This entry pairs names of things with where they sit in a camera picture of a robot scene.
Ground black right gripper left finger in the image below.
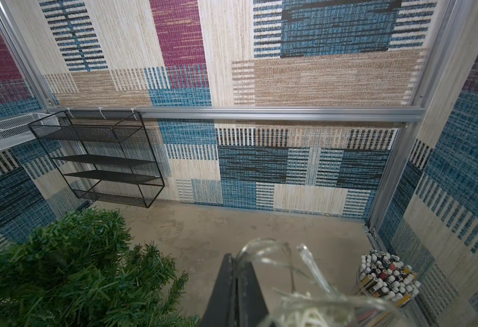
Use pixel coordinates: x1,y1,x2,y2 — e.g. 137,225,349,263
199,253,237,327

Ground white wire mesh basket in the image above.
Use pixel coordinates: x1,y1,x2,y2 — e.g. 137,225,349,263
0,113,58,152

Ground black wire shelf rack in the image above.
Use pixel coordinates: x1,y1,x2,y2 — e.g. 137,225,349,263
28,109,165,208

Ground white rattan ball string lights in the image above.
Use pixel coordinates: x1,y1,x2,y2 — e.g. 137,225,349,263
236,238,397,326

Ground small green christmas tree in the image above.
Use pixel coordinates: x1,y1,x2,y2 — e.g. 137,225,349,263
0,208,199,326

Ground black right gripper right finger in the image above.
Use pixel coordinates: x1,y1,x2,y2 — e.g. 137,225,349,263
237,262,268,327

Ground cup of coloured pencils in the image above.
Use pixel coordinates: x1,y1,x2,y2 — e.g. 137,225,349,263
355,249,422,326

